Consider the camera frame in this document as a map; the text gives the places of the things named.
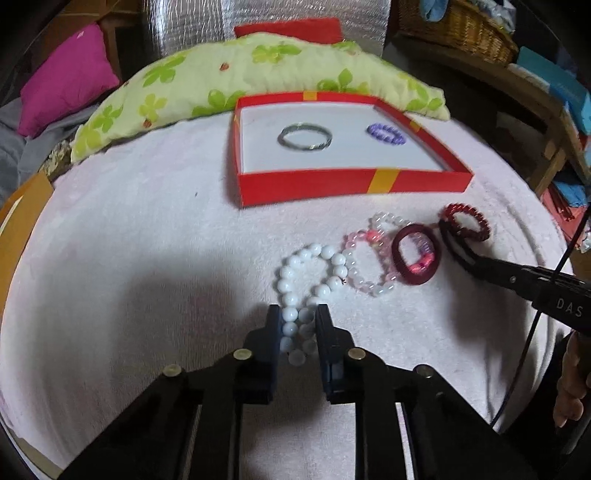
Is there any small red cushion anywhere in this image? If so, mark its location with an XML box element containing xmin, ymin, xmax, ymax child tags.
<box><xmin>233</xmin><ymin>17</ymin><xmax>344</xmax><ymax>44</ymax></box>

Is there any person's right hand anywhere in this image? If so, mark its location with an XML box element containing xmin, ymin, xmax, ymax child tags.
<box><xmin>553</xmin><ymin>333</ymin><xmax>586</xmax><ymax>428</ymax></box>

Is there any blue cardboard box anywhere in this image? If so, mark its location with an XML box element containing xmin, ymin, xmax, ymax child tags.
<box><xmin>517</xmin><ymin>47</ymin><xmax>590</xmax><ymax>135</ymax></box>

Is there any orange box lid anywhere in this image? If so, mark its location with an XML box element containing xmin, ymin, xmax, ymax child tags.
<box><xmin>0</xmin><ymin>172</ymin><xmax>54</xmax><ymax>313</ymax></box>

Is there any red bead bracelet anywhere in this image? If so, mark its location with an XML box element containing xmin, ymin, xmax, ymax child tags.
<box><xmin>438</xmin><ymin>203</ymin><xmax>492</xmax><ymax>244</ymax></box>

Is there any wicker basket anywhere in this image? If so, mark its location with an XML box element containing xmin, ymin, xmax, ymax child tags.
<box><xmin>398</xmin><ymin>1</ymin><xmax>519</xmax><ymax>65</ymax></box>

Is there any green floral pillow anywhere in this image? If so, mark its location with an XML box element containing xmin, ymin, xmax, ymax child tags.
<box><xmin>70</xmin><ymin>33</ymin><xmax>451</xmax><ymax>163</ymax></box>

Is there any red gift box tray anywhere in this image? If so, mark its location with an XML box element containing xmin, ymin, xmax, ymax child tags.
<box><xmin>232</xmin><ymin>91</ymin><xmax>473</xmax><ymax>206</ymax></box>

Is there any pink clear bead bracelet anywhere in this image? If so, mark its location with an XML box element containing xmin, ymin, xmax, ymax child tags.
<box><xmin>341</xmin><ymin>229</ymin><xmax>400</xmax><ymax>298</ymax></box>

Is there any pink white blanket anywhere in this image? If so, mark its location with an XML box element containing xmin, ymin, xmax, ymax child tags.
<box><xmin>1</xmin><ymin>114</ymin><xmax>567</xmax><ymax>467</ymax></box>

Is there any black cable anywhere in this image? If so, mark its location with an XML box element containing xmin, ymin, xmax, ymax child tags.
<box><xmin>489</xmin><ymin>216</ymin><xmax>591</xmax><ymax>428</ymax></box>

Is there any white pink bead bracelet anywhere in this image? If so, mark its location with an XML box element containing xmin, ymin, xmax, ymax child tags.
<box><xmin>368</xmin><ymin>211</ymin><xmax>437</xmax><ymax>273</ymax></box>

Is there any wooden shelf table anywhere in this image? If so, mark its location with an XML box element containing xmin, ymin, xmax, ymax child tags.
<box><xmin>384</xmin><ymin>35</ymin><xmax>590</xmax><ymax>195</ymax></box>

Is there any grey bedsheet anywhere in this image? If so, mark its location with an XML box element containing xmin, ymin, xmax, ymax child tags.
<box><xmin>0</xmin><ymin>97</ymin><xmax>98</xmax><ymax>205</ymax></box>

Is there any silver insulation mat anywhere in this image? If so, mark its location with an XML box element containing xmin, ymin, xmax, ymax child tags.
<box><xmin>142</xmin><ymin>0</ymin><xmax>392</xmax><ymax>59</ymax></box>

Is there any black hair tie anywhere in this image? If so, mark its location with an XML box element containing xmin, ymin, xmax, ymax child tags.
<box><xmin>437</xmin><ymin>212</ymin><xmax>486</xmax><ymax>278</ymax></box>

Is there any blue cloth in basket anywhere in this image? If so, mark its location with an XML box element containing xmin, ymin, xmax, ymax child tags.
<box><xmin>419</xmin><ymin>0</ymin><xmax>449</xmax><ymax>23</ymax></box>

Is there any magenta cushion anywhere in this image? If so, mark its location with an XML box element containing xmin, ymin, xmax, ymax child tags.
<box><xmin>17</xmin><ymin>23</ymin><xmax>119</xmax><ymax>138</ymax></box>

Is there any purple bead bracelet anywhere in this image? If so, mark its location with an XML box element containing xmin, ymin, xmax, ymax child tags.
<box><xmin>365</xmin><ymin>122</ymin><xmax>407</xmax><ymax>147</ymax></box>

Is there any dark red bangle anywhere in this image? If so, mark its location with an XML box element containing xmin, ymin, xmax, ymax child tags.
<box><xmin>391</xmin><ymin>223</ymin><xmax>442</xmax><ymax>285</ymax></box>

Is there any silver metal bangle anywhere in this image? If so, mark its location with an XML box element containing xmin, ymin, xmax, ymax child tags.
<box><xmin>276</xmin><ymin>123</ymin><xmax>332</xmax><ymax>151</ymax></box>

